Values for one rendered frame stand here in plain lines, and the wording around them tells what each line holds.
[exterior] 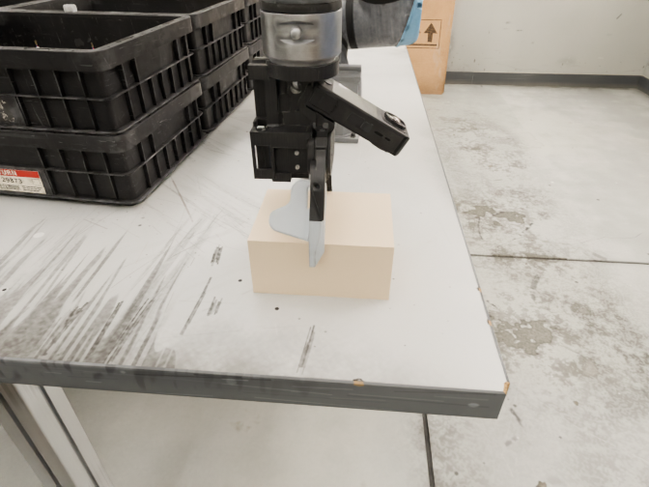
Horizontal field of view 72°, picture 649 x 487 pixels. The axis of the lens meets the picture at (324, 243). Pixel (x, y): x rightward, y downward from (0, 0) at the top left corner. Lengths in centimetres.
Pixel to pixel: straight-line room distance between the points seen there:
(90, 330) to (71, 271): 12
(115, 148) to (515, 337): 127
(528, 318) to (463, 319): 113
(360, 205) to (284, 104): 16
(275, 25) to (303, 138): 10
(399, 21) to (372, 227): 55
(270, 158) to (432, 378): 27
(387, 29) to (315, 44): 56
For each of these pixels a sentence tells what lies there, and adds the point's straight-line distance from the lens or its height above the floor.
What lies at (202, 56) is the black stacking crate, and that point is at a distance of 97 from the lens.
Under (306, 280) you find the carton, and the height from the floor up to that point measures 72.
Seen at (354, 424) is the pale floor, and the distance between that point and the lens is 126.
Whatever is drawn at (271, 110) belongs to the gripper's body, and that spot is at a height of 91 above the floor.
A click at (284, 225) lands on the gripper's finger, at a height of 80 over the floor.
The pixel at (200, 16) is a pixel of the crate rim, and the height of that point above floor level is 92.
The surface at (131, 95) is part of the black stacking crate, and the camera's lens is 74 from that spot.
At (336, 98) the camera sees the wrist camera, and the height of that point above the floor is 92.
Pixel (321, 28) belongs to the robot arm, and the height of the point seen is 98.
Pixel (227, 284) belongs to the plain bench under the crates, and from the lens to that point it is 56.
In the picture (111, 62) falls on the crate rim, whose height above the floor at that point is 91.
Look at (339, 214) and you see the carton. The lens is 54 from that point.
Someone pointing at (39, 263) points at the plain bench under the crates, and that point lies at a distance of 69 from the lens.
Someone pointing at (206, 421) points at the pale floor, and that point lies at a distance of 130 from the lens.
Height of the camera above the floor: 105
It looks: 35 degrees down
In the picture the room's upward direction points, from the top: straight up
